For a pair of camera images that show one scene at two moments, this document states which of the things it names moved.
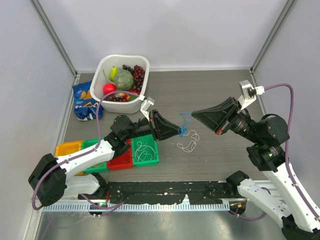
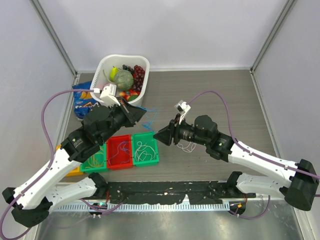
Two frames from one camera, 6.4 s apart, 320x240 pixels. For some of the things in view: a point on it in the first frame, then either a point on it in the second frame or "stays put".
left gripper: (161, 128) -> (133, 114)
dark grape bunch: (126, 67) stays put
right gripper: (219, 117) -> (173, 130)
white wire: (143, 154) stays put
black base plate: (171, 192) stays put
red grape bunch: (138, 76) stays put
